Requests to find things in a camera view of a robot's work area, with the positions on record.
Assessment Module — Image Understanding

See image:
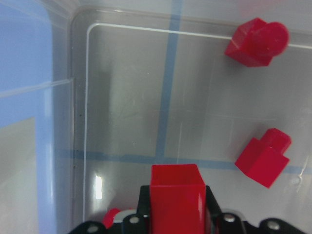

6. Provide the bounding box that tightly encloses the clear plastic storage box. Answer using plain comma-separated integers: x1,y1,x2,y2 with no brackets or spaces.
0,0,312,234

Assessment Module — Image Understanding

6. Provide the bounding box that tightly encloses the red block far corner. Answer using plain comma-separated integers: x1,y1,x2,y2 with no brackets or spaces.
102,208,120,229

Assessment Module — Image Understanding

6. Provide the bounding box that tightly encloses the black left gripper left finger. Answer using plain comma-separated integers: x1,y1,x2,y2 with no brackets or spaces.
69,207,149,234

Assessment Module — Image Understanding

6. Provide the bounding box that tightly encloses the red block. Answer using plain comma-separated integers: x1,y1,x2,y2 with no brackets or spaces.
235,128,292,189
150,164,206,234
224,18,290,67

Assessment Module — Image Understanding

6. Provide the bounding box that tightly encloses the blue plastic tray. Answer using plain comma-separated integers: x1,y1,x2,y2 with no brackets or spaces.
0,0,73,234

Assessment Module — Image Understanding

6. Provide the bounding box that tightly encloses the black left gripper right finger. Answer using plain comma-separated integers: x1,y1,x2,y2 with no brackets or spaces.
205,185,305,234

